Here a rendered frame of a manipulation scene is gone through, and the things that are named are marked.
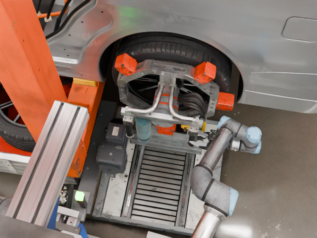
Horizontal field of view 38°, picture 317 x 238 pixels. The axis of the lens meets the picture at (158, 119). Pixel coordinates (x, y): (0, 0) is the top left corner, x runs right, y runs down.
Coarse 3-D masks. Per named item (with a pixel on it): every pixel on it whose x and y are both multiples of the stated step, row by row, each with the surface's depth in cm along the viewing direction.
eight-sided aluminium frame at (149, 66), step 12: (144, 60) 236; (156, 60) 234; (144, 72) 234; (156, 72) 233; (168, 72) 231; (180, 72) 231; (192, 72) 232; (120, 84) 249; (204, 84) 237; (216, 84) 244; (120, 96) 262; (132, 96) 269; (216, 96) 243; (144, 108) 279
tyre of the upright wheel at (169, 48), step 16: (144, 32) 239; (160, 32) 235; (128, 48) 241; (144, 48) 234; (160, 48) 231; (176, 48) 230; (192, 48) 233; (208, 48) 238; (192, 64) 236; (224, 64) 244; (224, 80) 245
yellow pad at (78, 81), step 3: (75, 78) 275; (78, 78) 275; (75, 81) 276; (78, 81) 276; (81, 81) 275; (84, 81) 275; (87, 81) 274; (90, 81) 274; (93, 81) 274; (96, 81) 278; (78, 84) 278; (81, 84) 278; (84, 84) 278; (87, 84) 277; (90, 84) 276; (93, 84) 276; (96, 84) 278
